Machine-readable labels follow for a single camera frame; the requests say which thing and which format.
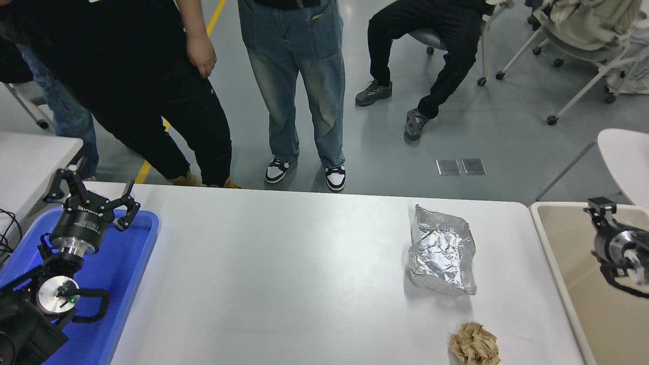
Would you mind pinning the person's left forearm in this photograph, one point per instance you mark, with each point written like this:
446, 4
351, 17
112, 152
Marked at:
190, 17

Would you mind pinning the grey seat office chair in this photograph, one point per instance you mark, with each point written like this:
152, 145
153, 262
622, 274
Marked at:
428, 39

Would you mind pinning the silver floor plate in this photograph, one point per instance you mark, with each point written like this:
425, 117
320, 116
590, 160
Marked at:
473, 166
448, 167

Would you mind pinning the large pale beige bin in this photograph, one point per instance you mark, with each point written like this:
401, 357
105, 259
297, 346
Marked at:
573, 243

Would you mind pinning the cream jacket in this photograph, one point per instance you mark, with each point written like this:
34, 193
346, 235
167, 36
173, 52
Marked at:
588, 15

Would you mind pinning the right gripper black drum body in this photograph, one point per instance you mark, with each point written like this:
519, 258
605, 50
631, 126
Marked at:
602, 248

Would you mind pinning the grey-legged chair with casters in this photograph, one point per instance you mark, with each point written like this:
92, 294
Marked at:
42, 123

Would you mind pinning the tan paper ball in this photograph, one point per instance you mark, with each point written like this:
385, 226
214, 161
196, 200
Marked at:
474, 347

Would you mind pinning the blue plastic tray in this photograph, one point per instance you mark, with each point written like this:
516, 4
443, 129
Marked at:
121, 274

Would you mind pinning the silver foil tray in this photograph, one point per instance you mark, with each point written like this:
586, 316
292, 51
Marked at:
441, 248

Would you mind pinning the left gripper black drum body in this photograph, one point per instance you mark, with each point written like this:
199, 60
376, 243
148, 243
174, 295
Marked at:
81, 223

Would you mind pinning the white rounded table top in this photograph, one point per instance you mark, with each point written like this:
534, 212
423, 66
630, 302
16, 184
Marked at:
626, 162

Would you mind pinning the white rectangular side table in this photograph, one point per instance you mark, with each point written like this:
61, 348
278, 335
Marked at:
30, 167

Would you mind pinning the person's left hand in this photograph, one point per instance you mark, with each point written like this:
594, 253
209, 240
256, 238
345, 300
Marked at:
203, 53

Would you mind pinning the white-framed office chair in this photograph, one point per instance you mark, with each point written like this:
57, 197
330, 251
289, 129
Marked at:
610, 99
578, 48

